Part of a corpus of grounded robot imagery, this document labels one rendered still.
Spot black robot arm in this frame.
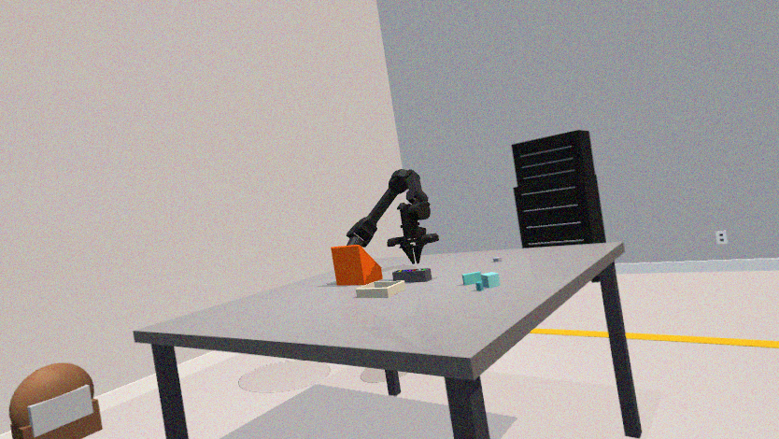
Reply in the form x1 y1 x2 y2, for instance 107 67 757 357
347 169 431 248

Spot white shallow tray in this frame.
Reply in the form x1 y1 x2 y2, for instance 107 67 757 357
356 281 406 298

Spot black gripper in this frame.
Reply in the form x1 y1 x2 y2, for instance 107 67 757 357
387 220 439 264

